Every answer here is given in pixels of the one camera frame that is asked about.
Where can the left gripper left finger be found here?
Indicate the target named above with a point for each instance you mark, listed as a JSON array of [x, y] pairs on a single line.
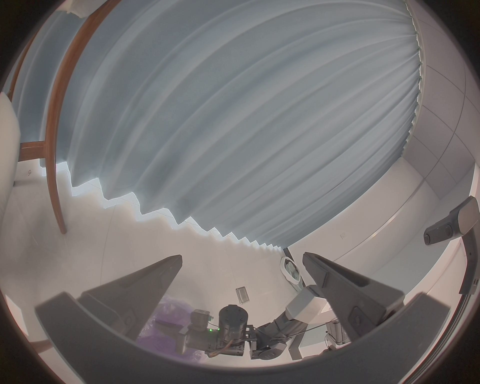
[[144, 290]]

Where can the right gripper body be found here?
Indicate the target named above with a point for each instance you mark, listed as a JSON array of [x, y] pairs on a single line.
[[195, 339]]

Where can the wooden chair with white cushion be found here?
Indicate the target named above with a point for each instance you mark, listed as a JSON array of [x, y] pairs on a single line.
[[52, 123]]

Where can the white trash bin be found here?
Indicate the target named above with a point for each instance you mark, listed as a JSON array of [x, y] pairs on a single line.
[[289, 276]]

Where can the blue-grey curtain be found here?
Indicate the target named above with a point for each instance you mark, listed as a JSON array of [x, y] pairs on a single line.
[[225, 131]]

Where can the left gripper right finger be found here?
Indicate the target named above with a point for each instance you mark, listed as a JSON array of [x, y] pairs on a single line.
[[345, 294]]

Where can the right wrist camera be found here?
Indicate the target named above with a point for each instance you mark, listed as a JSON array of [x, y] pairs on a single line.
[[200, 318]]

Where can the purple plastic bag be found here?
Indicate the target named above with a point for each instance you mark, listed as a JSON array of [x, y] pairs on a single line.
[[150, 340]]

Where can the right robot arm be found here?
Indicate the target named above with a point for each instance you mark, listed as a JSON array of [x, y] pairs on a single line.
[[304, 304]]

